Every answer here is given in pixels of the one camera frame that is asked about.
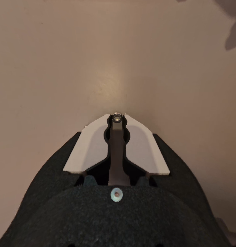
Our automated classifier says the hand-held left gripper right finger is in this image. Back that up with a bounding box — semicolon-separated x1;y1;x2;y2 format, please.
122;113;170;177

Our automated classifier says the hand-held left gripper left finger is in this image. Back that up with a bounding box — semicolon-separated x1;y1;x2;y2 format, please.
63;114;112;176

